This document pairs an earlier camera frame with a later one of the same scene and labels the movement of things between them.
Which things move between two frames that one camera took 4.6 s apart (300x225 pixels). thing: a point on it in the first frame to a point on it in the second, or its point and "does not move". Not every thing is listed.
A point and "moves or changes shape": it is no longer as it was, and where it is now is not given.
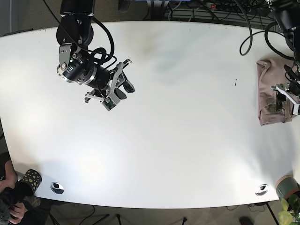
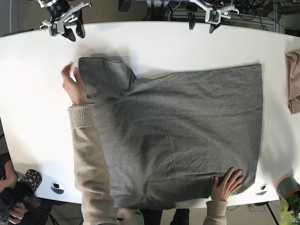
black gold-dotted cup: x=33 y=177 does not move
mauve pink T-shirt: x=269 y=74 moves or changes shape
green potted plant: x=290 y=212 does not move
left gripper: x=291 y=92 to x=213 y=15
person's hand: x=17 y=212 does not move
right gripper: x=104 y=81 to x=61 y=12
